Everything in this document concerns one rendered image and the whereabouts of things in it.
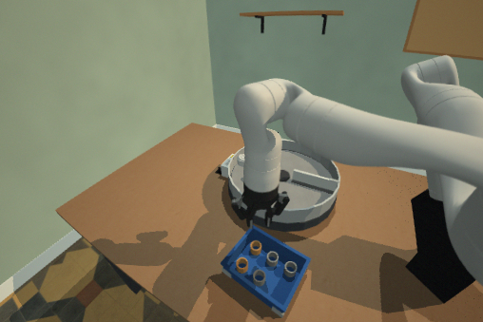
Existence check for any grey metal sleeve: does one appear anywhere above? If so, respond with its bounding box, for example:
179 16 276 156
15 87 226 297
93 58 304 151
266 251 279 267
284 261 297 277
253 270 265 287

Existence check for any blue crate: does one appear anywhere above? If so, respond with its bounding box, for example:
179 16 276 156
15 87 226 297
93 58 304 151
221 225 308 316

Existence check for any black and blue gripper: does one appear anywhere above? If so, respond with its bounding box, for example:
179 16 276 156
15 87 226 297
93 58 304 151
231 182 290 229

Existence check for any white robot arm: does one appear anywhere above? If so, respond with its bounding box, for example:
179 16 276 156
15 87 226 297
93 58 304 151
234 55 483 286

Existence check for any bronze bushing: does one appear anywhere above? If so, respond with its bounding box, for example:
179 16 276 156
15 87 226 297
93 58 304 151
250 240 261 256
236 257 248 274

